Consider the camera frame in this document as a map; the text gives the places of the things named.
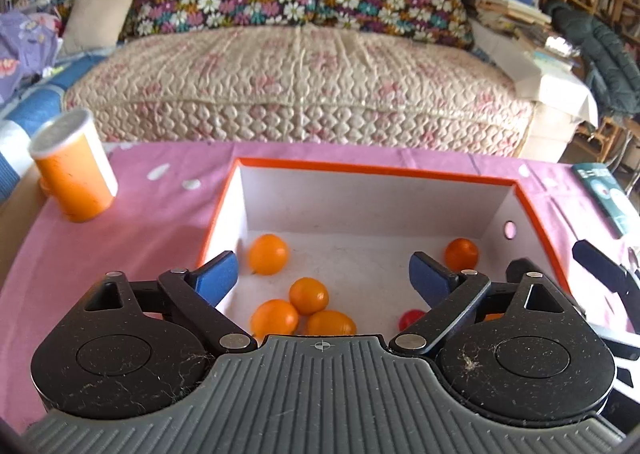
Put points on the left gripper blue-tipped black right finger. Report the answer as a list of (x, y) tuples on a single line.
[(452, 298)]

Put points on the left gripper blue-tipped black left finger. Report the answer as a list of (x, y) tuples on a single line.
[(192, 297)]

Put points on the orange fruit far right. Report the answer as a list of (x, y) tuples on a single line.
[(461, 254)]

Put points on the orange fruit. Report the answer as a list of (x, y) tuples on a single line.
[(274, 317), (308, 296), (268, 255), (461, 254), (330, 323)]

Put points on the small red fruit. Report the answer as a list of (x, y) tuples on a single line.
[(409, 318)]

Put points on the orange fruit front left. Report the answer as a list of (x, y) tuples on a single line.
[(274, 317)]

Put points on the orange fruit far left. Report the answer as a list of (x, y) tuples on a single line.
[(268, 255)]

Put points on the pink tablecloth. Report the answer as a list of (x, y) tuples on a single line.
[(167, 197)]

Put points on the orange fruit front centre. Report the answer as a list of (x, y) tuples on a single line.
[(330, 323)]

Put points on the orange-rimmed white box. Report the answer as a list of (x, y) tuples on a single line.
[(354, 228)]

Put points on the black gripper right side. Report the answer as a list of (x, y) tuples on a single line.
[(616, 321)]

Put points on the orange plastic cup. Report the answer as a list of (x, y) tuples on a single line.
[(73, 164)]

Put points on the teal booklet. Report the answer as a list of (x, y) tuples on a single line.
[(606, 194)]

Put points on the dark green jacket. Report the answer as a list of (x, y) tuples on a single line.
[(612, 75)]

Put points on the stack of books and papers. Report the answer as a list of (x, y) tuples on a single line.
[(527, 25)]

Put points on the cream cushion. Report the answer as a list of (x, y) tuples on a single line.
[(94, 24)]

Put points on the purple floral bag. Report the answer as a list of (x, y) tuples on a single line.
[(29, 45)]

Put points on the floral pillow right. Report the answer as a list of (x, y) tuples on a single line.
[(441, 22)]

